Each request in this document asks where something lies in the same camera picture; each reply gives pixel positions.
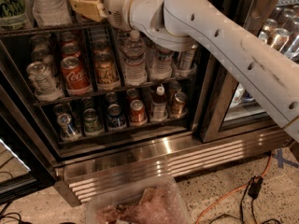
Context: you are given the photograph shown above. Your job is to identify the white can top shelf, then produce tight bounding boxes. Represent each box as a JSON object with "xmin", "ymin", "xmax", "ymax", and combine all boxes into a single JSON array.
[{"xmin": 33, "ymin": 0, "xmax": 71, "ymax": 27}]

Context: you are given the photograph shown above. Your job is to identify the clear plastic bin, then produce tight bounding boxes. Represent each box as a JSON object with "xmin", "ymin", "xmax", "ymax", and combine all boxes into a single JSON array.
[{"xmin": 85, "ymin": 175, "xmax": 191, "ymax": 224}]

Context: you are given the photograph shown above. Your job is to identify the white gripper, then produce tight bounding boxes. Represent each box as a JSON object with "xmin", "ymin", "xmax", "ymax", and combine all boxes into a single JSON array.
[{"xmin": 68, "ymin": 0, "xmax": 133, "ymax": 31}]

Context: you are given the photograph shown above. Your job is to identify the red can bottom shelf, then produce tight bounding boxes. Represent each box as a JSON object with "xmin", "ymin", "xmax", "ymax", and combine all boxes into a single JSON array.
[{"xmin": 129, "ymin": 100, "xmax": 146, "ymax": 125}]

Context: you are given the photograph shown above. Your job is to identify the steel fridge door frame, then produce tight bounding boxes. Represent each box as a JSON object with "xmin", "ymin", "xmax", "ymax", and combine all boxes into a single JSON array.
[{"xmin": 200, "ymin": 0, "xmax": 278, "ymax": 142}]

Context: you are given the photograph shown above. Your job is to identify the steel fridge base grille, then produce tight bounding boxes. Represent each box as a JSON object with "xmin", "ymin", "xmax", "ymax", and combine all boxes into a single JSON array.
[{"xmin": 54, "ymin": 126, "xmax": 293, "ymax": 206}]

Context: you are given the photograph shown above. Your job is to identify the green can bottom shelf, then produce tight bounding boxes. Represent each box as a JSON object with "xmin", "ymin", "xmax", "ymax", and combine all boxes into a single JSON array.
[{"xmin": 83, "ymin": 108, "xmax": 104, "ymax": 136}]

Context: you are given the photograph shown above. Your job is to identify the red coke can middle shelf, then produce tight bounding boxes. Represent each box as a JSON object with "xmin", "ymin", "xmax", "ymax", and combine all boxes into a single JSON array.
[{"xmin": 61, "ymin": 56, "xmax": 92, "ymax": 95}]

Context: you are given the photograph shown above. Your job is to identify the brown can bottom shelf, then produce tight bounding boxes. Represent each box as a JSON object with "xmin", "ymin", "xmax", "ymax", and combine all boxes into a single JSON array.
[{"xmin": 170, "ymin": 91, "xmax": 188, "ymax": 118}]

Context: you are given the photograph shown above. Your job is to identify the orange extension cable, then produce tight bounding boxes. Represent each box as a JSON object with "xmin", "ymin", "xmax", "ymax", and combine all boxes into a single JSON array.
[{"xmin": 195, "ymin": 152, "xmax": 274, "ymax": 224}]

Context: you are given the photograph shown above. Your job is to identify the green LaCroix can top shelf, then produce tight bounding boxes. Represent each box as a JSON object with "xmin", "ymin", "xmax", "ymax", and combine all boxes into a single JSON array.
[{"xmin": 0, "ymin": 0, "xmax": 32, "ymax": 30}]

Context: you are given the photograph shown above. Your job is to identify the silver diet coke can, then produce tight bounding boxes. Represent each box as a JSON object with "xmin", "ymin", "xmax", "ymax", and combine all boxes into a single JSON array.
[{"xmin": 26, "ymin": 62, "xmax": 64, "ymax": 102}]

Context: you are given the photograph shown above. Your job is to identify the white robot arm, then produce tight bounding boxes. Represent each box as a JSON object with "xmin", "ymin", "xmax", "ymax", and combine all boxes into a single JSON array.
[{"xmin": 68, "ymin": 0, "xmax": 299, "ymax": 141}]

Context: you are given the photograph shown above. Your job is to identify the front left water bottle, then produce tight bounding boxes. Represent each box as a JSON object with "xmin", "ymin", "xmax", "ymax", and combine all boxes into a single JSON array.
[{"xmin": 123, "ymin": 30, "xmax": 147, "ymax": 85}]

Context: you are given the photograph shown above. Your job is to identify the blue white can bottom shelf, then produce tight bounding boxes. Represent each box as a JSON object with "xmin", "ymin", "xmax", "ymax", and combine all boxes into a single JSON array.
[{"xmin": 57, "ymin": 113, "xmax": 81, "ymax": 140}]

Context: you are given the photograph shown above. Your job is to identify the slim silver can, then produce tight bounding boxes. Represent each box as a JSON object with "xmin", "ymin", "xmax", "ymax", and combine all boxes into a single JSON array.
[{"xmin": 178, "ymin": 44, "xmax": 198, "ymax": 77}]

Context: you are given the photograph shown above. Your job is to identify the orange LaCroix can middle shelf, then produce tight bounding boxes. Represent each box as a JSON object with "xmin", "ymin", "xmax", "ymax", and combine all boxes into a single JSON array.
[{"xmin": 93, "ymin": 52, "xmax": 121, "ymax": 91}]

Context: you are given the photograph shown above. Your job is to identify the black power adapter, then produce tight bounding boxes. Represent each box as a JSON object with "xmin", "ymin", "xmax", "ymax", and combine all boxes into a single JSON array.
[{"xmin": 248, "ymin": 176, "xmax": 263, "ymax": 200}]

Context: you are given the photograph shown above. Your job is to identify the front right water bottle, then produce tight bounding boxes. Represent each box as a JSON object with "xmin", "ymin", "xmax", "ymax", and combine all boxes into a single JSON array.
[{"xmin": 149, "ymin": 45, "xmax": 173, "ymax": 80}]

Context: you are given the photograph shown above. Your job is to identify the small white cap bottle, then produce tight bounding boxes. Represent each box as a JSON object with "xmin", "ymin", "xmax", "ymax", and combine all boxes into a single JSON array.
[{"xmin": 150, "ymin": 86, "xmax": 167, "ymax": 121}]

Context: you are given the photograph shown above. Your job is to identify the water bottle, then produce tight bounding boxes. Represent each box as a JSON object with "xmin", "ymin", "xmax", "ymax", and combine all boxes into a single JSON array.
[
  {"xmin": 123, "ymin": 30, "xmax": 147, "ymax": 85},
  {"xmin": 149, "ymin": 45, "xmax": 173, "ymax": 80}
]

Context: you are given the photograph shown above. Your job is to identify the blue pepsi can bottom shelf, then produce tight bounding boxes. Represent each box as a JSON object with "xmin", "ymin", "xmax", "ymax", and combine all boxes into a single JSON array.
[{"xmin": 107, "ymin": 104, "xmax": 126, "ymax": 131}]

